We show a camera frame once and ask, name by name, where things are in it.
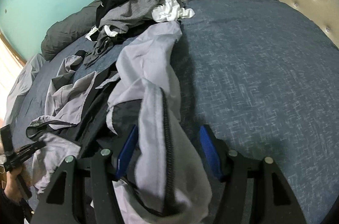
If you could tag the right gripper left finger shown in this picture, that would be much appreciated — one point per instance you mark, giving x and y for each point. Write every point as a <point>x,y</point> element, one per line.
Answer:
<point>81,190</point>

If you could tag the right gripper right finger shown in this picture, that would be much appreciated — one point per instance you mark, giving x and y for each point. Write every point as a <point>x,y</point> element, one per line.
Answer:
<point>255,191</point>

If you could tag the grey black zip jacket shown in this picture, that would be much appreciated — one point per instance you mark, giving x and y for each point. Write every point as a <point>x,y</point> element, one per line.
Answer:
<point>171,185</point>

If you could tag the person's left hand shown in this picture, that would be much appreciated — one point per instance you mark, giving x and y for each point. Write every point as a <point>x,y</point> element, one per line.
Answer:
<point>11,190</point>

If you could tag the light grey blanket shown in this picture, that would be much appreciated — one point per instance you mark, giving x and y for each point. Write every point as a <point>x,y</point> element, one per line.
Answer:
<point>21,87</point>

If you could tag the blue patterned bed sheet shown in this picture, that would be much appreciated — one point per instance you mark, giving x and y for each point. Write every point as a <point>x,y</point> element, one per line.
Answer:
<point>260,74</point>

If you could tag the dark grey garment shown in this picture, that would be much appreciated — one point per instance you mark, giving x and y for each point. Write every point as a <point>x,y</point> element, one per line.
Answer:
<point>123,22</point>

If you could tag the white garment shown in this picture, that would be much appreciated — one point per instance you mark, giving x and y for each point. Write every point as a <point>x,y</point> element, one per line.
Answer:
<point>171,10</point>

